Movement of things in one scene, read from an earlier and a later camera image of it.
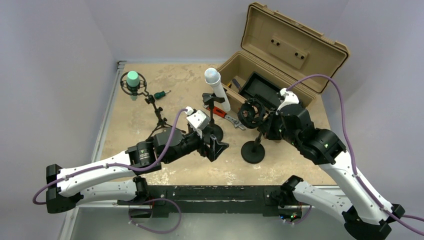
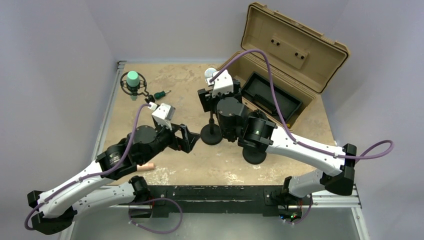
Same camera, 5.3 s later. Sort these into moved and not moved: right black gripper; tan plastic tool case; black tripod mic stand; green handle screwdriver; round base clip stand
Moved: right black gripper
Not moved: black tripod mic stand; green handle screwdriver; tan plastic tool case; round base clip stand
